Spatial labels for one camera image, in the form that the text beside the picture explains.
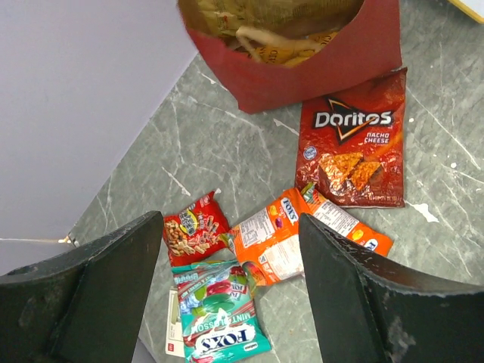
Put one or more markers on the red paper bag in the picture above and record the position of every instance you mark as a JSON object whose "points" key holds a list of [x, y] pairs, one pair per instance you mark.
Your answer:
{"points": [[364, 48]]}

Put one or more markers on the brown paper snack bag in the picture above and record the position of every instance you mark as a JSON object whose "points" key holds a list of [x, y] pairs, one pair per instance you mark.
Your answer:
{"points": [[290, 19]]}

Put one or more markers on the red Doritos bag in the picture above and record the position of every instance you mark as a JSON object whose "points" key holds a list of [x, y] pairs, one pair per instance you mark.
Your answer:
{"points": [[351, 143]]}

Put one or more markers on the small whiteboard with stand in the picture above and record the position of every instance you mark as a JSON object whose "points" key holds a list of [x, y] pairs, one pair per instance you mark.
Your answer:
{"points": [[472, 8]]}

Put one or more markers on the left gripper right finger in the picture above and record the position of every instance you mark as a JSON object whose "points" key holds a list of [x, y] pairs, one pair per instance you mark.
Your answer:
{"points": [[368, 308]]}

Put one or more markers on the teal Fox's mint bag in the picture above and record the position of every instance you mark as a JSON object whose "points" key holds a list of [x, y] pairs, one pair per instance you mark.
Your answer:
{"points": [[218, 314]]}

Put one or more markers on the small red snack packet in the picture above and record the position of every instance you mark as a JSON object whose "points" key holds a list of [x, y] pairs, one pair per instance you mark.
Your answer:
{"points": [[194, 233]]}

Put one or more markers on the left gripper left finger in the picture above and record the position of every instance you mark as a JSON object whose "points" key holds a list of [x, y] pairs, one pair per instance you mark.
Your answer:
{"points": [[84, 305]]}

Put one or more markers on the yellow Kettle chips bag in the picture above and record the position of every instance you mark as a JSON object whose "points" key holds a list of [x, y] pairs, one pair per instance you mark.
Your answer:
{"points": [[268, 48]]}

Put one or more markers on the orange Fox's candy bag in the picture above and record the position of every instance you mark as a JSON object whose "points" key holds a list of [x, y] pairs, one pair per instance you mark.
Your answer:
{"points": [[267, 243]]}

